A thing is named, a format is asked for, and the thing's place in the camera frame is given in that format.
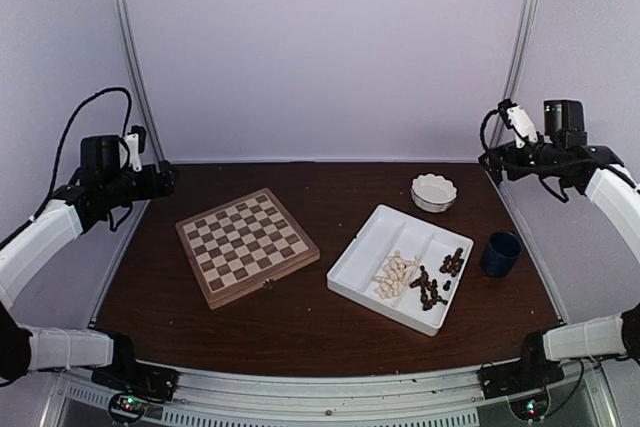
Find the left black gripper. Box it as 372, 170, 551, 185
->
103, 160, 180, 207

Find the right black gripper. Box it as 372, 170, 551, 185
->
479, 133, 563, 183

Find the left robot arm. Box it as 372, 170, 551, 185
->
1, 126, 179, 391

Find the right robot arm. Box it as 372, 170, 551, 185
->
478, 99, 639, 389

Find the wooden chess board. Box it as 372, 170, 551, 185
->
176, 188, 320, 310

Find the pile of dark chess pieces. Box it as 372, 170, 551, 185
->
409, 247, 465, 311

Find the pile of white chess pieces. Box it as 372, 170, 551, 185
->
372, 250, 422, 300

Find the dark blue cup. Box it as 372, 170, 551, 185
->
481, 231, 523, 278

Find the white scalloped ceramic bowl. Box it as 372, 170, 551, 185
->
411, 173, 457, 213

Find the white divided plastic tray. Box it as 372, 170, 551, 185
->
326, 204, 474, 336

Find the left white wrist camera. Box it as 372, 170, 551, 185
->
118, 125, 147, 172

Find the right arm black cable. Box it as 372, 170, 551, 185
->
478, 105, 571, 204

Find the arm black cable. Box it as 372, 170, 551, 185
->
478, 105, 571, 204
49, 87, 134, 198

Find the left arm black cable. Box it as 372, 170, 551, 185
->
49, 87, 134, 198

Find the right aluminium frame post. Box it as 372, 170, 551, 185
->
487, 0, 545, 148

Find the aluminium frame post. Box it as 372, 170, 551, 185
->
487, 0, 545, 148
114, 0, 166, 161

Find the left aluminium frame post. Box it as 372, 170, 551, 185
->
114, 0, 166, 161

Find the front aluminium rail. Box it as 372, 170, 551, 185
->
39, 364, 606, 427

